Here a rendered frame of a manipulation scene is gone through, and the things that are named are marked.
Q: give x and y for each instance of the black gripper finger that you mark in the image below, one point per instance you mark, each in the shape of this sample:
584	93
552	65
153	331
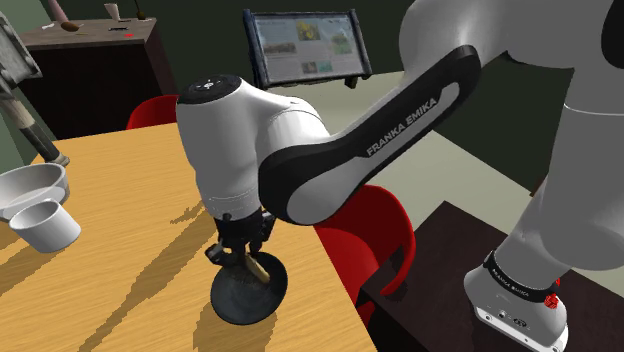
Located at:
216	254

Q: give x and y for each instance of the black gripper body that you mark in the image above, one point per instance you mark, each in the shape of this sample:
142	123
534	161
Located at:
242	231

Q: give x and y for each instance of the tan wooden stick utensil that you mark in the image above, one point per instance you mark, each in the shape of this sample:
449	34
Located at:
258	269

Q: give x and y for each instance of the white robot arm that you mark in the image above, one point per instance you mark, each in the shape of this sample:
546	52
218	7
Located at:
229	146

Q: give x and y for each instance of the black round plate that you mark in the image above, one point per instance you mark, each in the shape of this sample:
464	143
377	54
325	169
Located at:
244	300

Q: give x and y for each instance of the red chair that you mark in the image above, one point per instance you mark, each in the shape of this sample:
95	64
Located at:
153	112
363	234

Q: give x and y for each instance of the white cup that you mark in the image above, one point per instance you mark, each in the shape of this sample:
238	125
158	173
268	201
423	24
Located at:
46	229

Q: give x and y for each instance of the black framed tablet screen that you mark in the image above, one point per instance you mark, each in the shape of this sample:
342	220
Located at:
309	46

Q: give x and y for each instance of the dark robot stand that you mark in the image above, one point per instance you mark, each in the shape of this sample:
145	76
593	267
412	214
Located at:
438	273

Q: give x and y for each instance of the white bowl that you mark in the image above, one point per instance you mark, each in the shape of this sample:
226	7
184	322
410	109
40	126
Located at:
27	185

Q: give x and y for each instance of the dark wooden cabinet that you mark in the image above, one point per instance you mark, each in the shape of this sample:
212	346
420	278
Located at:
92	83

